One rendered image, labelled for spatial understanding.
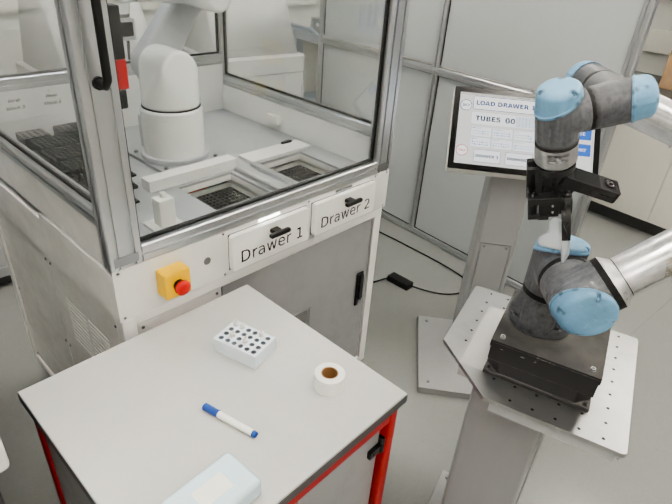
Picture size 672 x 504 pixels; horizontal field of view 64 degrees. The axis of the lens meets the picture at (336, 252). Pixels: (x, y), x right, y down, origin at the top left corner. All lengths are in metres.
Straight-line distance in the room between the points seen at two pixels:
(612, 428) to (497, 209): 1.05
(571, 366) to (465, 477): 0.55
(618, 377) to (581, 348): 0.17
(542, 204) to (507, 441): 0.70
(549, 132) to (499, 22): 1.97
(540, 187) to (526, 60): 1.81
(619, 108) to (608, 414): 0.69
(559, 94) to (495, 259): 1.36
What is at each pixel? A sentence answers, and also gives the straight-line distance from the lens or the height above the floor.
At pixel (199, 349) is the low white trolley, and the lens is 1.36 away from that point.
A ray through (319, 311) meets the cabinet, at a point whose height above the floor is 0.46.
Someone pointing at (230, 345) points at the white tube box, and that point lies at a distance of 1.30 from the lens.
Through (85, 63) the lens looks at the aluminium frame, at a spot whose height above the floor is 1.41.
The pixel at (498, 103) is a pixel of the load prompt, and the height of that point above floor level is 1.16.
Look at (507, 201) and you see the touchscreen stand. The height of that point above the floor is 0.81.
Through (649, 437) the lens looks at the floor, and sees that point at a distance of 2.59.
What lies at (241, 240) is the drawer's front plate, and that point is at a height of 0.91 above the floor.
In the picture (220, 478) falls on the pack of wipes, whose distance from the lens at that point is 1.05.
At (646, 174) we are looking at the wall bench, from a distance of 4.12.
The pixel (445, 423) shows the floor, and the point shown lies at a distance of 2.28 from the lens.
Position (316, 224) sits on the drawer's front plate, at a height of 0.86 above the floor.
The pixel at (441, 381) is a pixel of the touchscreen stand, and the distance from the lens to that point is 2.39.
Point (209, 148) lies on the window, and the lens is 1.36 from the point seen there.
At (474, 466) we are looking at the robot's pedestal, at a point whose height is 0.39.
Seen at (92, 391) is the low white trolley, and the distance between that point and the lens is 1.31.
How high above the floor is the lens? 1.65
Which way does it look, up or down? 31 degrees down
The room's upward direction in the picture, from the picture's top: 4 degrees clockwise
